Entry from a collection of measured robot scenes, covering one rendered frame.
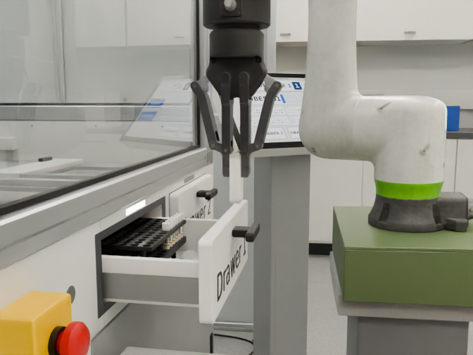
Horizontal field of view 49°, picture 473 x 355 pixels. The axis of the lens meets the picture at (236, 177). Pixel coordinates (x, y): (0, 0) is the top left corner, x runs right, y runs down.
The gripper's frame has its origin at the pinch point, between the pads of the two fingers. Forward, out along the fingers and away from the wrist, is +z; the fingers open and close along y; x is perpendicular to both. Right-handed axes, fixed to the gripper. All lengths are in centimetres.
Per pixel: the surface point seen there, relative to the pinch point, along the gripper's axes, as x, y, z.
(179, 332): 25.2, -16.3, 35.7
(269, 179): 99, -7, 15
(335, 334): 171, 18, 99
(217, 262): -8.4, -1.0, 9.9
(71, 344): -31.5, -9.4, 11.0
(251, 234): -0.4, 2.3, 8.2
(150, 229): 3.8, -14.4, 9.2
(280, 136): 91, -2, 0
